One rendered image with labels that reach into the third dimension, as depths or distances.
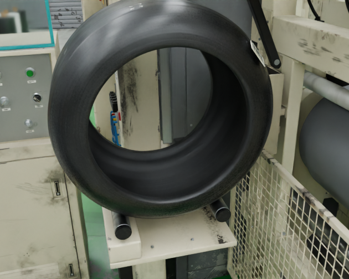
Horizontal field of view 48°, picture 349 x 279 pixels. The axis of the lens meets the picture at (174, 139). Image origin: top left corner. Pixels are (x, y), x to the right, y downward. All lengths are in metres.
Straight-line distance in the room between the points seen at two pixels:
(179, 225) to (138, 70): 0.50
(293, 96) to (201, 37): 0.61
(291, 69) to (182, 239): 0.67
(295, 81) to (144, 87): 0.51
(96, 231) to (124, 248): 1.49
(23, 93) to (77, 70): 0.75
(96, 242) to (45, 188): 0.86
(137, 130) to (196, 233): 0.40
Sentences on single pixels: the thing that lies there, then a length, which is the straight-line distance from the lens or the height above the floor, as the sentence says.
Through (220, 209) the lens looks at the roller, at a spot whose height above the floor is 0.92.
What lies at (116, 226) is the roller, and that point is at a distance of 1.08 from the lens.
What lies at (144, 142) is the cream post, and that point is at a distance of 1.36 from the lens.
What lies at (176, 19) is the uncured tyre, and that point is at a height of 1.44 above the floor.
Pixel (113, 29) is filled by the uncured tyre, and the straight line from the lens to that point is 0.89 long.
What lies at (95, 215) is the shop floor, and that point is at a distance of 2.73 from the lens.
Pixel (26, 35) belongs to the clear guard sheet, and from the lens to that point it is 1.54.
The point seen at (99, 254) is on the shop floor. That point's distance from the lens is 2.42.
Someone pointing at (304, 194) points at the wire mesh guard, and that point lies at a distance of 1.07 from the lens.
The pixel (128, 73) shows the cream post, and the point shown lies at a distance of 1.27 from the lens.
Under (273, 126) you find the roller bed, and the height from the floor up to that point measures 1.01.
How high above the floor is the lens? 1.56
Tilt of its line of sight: 25 degrees down
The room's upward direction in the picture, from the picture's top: 1 degrees counter-clockwise
